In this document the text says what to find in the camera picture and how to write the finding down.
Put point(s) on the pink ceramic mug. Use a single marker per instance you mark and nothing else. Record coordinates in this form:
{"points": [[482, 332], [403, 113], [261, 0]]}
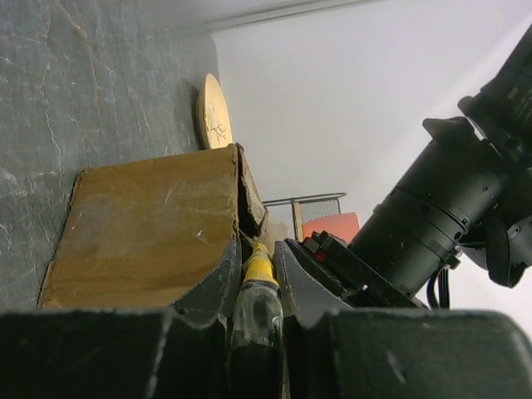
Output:
{"points": [[344, 226]]}

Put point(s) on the yellow utility knife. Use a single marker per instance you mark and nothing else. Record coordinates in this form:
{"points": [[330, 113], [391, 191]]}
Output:
{"points": [[255, 365]]}

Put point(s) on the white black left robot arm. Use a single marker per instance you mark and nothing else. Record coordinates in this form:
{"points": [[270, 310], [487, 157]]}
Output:
{"points": [[467, 193]]}

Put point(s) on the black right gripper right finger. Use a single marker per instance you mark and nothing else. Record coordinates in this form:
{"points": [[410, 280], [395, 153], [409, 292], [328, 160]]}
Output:
{"points": [[335, 351]]}

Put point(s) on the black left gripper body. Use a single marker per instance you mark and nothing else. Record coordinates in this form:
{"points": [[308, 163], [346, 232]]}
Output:
{"points": [[377, 269]]}

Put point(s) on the beige plate with bird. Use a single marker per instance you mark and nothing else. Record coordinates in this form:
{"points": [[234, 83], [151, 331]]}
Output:
{"points": [[212, 115]]}

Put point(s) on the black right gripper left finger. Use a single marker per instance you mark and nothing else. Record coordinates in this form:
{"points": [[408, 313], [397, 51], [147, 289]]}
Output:
{"points": [[178, 351]]}

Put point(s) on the brown cardboard express box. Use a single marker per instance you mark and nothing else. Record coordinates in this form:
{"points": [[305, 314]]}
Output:
{"points": [[141, 234]]}

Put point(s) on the black wire wooden shelf rack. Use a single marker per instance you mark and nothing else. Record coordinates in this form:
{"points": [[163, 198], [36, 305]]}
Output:
{"points": [[308, 207]]}

